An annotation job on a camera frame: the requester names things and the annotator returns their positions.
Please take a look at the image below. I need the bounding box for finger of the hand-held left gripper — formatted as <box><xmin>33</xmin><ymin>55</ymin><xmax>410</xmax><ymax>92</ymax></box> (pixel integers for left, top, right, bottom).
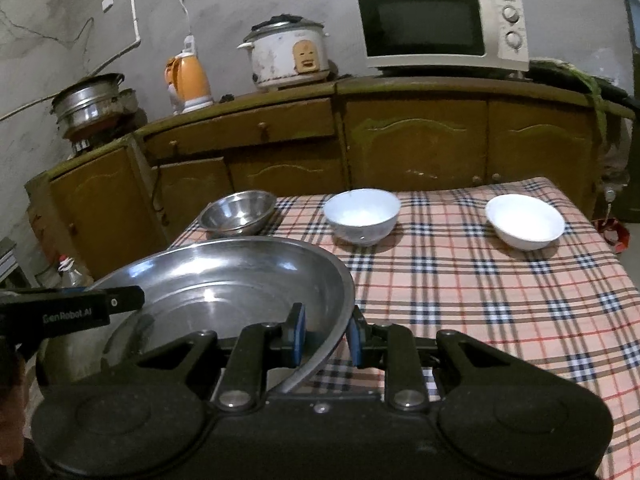
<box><xmin>105</xmin><ymin>285</ymin><xmax>147</xmax><ymax>317</ymax></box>

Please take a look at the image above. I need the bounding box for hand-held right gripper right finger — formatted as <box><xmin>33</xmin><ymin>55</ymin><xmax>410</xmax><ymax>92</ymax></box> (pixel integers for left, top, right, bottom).
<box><xmin>347</xmin><ymin>305</ymin><xmax>540</xmax><ymax>409</ymax></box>

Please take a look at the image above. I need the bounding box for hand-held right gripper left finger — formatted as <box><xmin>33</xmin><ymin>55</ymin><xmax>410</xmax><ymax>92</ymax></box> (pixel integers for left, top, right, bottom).
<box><xmin>107</xmin><ymin>302</ymin><xmax>308</xmax><ymax>409</ymax></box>

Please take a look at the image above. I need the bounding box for deep white ceramic bowl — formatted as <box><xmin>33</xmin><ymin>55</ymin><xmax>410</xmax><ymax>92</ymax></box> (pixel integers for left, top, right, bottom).
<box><xmin>322</xmin><ymin>188</ymin><xmax>402</xmax><ymax>247</ymax></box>

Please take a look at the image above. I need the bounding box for steel bowl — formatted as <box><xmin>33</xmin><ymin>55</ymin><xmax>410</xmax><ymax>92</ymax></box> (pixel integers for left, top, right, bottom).
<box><xmin>199</xmin><ymin>190</ymin><xmax>277</xmax><ymax>237</ymax></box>

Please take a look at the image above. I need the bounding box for shallow white bowl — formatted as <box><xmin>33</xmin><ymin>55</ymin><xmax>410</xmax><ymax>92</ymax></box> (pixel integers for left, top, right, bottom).
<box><xmin>485</xmin><ymin>193</ymin><xmax>566</xmax><ymax>252</ymax></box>

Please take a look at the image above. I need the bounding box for cooking oil bottle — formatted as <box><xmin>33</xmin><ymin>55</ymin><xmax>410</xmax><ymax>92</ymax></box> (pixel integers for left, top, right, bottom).
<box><xmin>57</xmin><ymin>254</ymin><xmax>96</xmax><ymax>288</ymax></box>

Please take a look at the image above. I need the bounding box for checked tablecloth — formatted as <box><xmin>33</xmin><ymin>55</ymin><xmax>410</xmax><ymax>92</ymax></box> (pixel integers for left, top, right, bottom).
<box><xmin>22</xmin><ymin>176</ymin><xmax>640</xmax><ymax>480</ymax></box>

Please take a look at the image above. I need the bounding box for gas stove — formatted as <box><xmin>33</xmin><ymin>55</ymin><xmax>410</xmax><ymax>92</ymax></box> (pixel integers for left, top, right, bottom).
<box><xmin>62</xmin><ymin>120</ymin><xmax>146</xmax><ymax>158</ymax></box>

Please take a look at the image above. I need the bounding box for steel steamer pot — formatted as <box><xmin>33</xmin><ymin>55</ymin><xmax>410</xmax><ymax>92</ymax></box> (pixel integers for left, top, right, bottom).
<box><xmin>51</xmin><ymin>73</ymin><xmax>126</xmax><ymax>128</ymax></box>

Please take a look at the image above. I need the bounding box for wooden cabinet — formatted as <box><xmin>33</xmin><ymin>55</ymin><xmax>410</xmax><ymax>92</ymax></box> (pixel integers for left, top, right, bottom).
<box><xmin>25</xmin><ymin>75</ymin><xmax>636</xmax><ymax>281</ymax></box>

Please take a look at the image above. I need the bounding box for orange electric kettle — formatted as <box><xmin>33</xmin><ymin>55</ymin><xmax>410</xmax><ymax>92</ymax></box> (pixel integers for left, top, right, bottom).
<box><xmin>164</xmin><ymin>51</ymin><xmax>213</xmax><ymax>115</ymax></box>

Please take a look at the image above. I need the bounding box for white rice cooker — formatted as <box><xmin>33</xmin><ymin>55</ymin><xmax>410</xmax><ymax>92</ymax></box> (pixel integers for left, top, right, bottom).
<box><xmin>236</xmin><ymin>14</ymin><xmax>332</xmax><ymax>92</ymax></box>

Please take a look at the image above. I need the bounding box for red plastic bag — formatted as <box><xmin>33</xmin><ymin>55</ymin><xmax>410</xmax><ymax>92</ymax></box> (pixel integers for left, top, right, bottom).
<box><xmin>600</xmin><ymin>217</ymin><xmax>632</xmax><ymax>251</ymax></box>

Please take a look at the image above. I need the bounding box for green door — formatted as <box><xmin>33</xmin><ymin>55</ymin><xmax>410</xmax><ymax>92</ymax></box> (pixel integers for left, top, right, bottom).
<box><xmin>615</xmin><ymin>0</ymin><xmax>640</xmax><ymax>226</ymax></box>

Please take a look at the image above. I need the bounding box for white microwave oven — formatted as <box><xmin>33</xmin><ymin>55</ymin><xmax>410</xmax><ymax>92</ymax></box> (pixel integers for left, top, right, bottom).
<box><xmin>354</xmin><ymin>0</ymin><xmax>531</xmax><ymax>78</ymax></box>

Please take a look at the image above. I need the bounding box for dark cloth bundle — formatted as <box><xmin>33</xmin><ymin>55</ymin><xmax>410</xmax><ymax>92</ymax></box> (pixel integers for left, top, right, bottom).
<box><xmin>529</xmin><ymin>59</ymin><xmax>638</xmax><ymax>121</ymax></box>

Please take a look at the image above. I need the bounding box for green leek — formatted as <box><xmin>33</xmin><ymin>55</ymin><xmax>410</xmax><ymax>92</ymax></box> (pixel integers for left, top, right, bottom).
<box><xmin>575</xmin><ymin>72</ymin><xmax>612</xmax><ymax>151</ymax></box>

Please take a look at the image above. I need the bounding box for white wall pipe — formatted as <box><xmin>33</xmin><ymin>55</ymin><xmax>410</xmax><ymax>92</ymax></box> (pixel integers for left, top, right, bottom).
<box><xmin>75</xmin><ymin>0</ymin><xmax>142</xmax><ymax>91</ymax></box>

